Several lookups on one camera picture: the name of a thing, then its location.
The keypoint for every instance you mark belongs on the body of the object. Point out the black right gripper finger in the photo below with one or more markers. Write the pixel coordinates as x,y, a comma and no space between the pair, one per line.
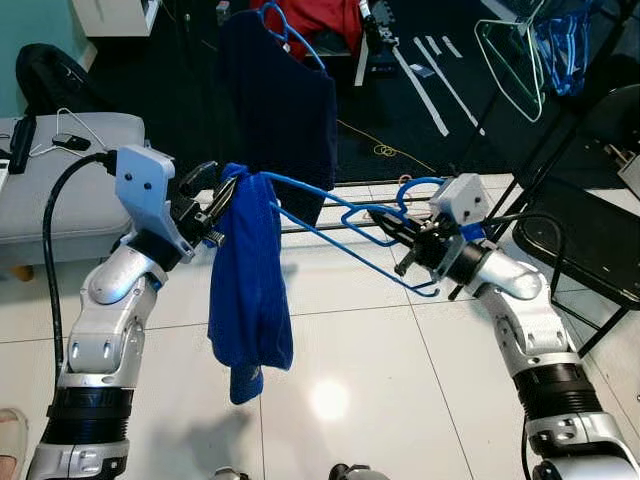
411,265
395,225

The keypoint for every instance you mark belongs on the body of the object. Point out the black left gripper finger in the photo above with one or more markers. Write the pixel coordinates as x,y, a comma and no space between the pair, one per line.
200,177
224,196

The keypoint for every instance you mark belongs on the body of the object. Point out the royal blue t-shirt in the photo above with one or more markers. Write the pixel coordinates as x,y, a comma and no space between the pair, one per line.
245,280

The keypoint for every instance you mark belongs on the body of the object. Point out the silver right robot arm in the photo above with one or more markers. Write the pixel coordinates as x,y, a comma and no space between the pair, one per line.
530,330

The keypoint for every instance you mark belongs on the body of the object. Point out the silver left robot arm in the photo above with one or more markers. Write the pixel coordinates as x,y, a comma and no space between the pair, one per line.
105,320

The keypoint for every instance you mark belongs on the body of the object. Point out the black metal clothes rack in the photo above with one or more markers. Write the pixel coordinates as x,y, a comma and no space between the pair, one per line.
350,187

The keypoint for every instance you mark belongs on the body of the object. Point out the small black phone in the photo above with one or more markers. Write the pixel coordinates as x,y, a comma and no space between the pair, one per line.
72,142

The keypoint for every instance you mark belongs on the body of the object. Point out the long white tape strip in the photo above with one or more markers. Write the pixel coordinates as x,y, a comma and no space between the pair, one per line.
448,86
421,91

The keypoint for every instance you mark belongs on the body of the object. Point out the black folding chair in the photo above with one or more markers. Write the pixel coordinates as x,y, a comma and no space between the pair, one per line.
590,240

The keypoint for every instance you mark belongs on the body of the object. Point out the black backpack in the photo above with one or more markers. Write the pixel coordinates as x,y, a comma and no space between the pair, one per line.
55,80

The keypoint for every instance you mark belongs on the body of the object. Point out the grey upholstered ottoman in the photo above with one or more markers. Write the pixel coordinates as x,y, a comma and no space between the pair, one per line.
20,220

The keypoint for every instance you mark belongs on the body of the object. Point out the long black remote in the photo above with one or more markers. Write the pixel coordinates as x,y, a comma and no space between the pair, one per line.
22,145

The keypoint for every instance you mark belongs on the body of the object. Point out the white cabinet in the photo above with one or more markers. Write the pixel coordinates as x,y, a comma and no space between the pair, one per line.
115,15

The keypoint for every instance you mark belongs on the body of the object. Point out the red cloth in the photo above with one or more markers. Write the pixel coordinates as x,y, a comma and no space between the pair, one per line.
330,25

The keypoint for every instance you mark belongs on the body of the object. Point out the robot right leg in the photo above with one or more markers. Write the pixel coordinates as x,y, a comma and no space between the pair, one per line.
355,472

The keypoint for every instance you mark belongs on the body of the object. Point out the robot leg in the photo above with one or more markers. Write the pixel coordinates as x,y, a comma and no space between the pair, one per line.
355,472
230,474

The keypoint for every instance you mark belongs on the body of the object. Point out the robot left leg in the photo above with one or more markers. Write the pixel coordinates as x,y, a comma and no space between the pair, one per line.
230,474

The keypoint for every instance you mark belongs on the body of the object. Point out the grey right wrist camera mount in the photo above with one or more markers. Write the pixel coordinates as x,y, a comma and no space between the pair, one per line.
462,200

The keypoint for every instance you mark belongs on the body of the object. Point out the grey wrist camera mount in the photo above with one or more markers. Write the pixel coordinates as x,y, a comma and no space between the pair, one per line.
462,200
145,190

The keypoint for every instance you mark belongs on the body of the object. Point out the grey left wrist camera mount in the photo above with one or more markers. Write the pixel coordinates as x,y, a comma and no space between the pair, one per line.
145,190

